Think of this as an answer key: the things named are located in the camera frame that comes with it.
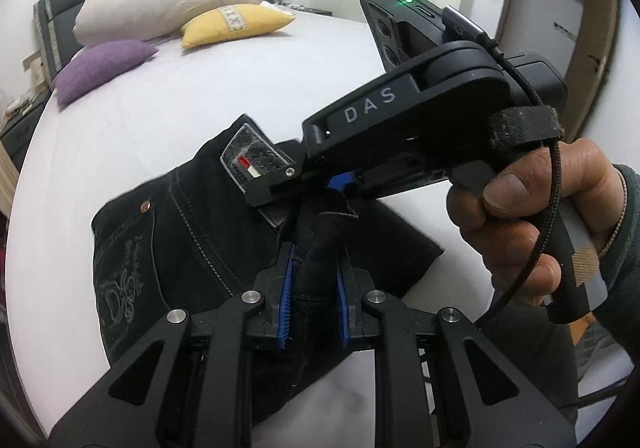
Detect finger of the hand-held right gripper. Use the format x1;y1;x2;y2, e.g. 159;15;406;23
244;163;306;208
327;173;357;199

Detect person's right hand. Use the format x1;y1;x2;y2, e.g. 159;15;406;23
446;138;626;306

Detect yellow cushion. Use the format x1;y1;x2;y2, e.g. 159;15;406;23
180;3;297;50

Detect bed with white sheet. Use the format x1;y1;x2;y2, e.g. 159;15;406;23
10;3;501;429

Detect black braided cable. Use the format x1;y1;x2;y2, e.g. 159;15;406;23
442;6;631;409

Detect wooden door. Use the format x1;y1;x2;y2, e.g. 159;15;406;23
492;0;621;154

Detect grey nightstand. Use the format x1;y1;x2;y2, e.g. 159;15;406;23
0;93;51;159

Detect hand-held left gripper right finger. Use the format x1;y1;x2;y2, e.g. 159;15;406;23
335;248;576;448

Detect purple cushion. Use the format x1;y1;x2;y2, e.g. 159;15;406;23
52;39;160;109

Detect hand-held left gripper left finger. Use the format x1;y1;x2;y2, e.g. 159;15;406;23
47;243;301;448

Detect black denim pants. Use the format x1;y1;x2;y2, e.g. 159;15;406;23
91;113;445;431

